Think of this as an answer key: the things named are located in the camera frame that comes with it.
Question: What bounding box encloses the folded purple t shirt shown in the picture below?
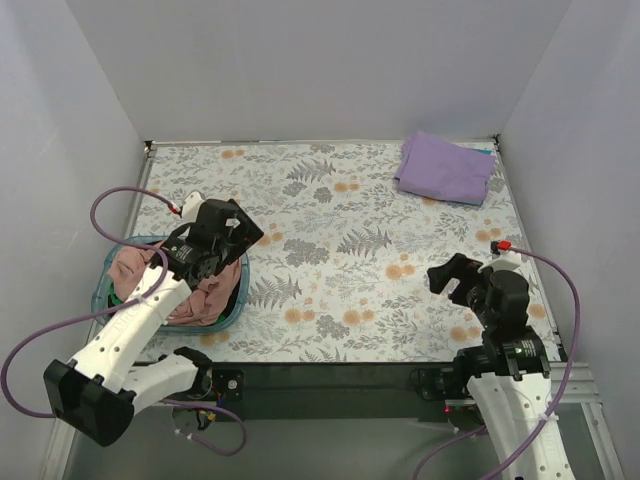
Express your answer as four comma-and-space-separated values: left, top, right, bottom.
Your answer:
394, 132, 495, 206

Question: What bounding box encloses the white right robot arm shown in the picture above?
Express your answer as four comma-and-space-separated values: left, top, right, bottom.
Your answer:
427, 242, 575, 479

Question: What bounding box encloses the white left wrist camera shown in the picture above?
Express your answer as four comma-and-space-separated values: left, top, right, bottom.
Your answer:
181, 191, 206, 223

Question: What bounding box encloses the aluminium frame rail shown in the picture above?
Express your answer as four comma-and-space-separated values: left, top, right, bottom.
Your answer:
550, 362, 602, 404

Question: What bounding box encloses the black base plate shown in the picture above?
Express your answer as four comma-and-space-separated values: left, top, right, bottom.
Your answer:
170, 362, 483, 430

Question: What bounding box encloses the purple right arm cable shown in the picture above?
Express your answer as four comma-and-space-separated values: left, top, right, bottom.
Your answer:
410, 245, 582, 480

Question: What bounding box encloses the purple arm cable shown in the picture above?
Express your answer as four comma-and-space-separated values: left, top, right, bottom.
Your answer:
410, 245, 582, 480
0, 186, 248, 457

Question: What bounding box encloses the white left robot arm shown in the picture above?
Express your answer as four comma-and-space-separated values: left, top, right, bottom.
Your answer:
43, 196, 263, 446

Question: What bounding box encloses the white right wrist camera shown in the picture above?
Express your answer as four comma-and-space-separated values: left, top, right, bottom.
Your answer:
478, 241, 522, 272

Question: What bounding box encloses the floral table mat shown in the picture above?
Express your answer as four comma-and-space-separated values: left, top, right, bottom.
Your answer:
132, 142, 527, 362

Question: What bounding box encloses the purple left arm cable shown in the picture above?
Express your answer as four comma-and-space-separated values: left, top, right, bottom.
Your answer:
0, 186, 248, 457

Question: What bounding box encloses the folded teal t shirt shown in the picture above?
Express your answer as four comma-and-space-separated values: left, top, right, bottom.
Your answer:
463, 146, 496, 156

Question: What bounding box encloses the pink t shirt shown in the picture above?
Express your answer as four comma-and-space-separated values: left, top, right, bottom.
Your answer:
107, 246, 242, 327

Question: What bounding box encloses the blue plastic basket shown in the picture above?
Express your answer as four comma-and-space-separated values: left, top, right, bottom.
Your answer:
91, 236, 250, 335

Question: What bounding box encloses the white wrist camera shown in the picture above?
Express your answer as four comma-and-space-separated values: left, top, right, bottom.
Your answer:
181, 191, 206, 223
478, 241, 522, 272

